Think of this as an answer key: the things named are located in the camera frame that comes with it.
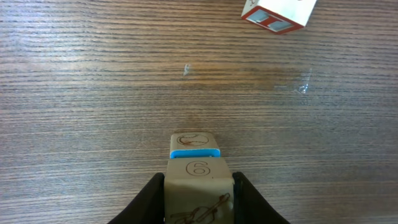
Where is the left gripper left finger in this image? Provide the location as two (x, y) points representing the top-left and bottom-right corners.
(108, 172), (165, 224)

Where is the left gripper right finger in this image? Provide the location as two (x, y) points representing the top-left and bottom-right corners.
(232, 172), (289, 224)

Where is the plain wooden block six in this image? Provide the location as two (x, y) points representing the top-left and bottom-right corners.
(164, 157), (234, 224)

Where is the blue number two block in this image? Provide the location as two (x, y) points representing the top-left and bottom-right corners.
(170, 132), (221, 159)

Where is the white block red H side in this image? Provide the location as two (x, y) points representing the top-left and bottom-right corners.
(241, 0), (317, 34)

